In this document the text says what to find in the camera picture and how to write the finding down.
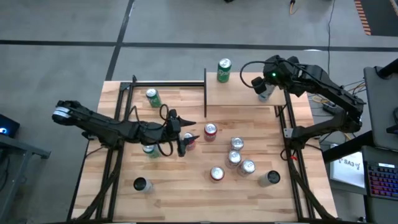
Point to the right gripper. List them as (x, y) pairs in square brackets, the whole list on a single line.
[(273, 74)]

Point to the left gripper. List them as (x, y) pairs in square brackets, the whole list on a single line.
[(174, 129)]

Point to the red Fanta strawberry can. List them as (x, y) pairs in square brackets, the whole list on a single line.
[(190, 146), (210, 132), (217, 174)]

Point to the white slim Celsius can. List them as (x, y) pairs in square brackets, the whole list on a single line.
[(266, 96)]

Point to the green Sprite can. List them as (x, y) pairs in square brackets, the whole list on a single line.
[(224, 73), (151, 152), (154, 99)]

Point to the silver Diet Coke can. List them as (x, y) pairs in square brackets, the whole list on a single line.
[(233, 159), (237, 144), (247, 168)]

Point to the white slim can black lid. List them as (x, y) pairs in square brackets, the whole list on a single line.
[(142, 185), (269, 179)]

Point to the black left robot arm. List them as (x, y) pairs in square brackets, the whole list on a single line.
[(102, 124)]

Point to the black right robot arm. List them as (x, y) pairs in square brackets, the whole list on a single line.
[(326, 87)]

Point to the wooden shelf black legs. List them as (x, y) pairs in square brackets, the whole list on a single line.
[(230, 93)]

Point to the black desk edge bar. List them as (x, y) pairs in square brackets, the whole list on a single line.
[(345, 149)]

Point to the grey closed laptop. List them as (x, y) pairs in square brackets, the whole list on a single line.
[(381, 109)]

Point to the black monitor pole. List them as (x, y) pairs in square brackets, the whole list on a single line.
[(388, 70)]

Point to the black mat orange stripes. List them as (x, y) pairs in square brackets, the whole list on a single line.
[(379, 18)]

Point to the white paper sign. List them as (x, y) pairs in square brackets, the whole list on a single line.
[(349, 172)]

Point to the rainbow backlit keyboard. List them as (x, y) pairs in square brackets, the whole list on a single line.
[(384, 182)]

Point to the grey metal cart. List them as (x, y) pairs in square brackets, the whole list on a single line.
[(18, 149)]

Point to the black box blue light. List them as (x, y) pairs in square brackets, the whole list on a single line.
[(11, 124)]

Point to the black aluminium frame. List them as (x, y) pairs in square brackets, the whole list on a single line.
[(299, 193), (116, 189)]

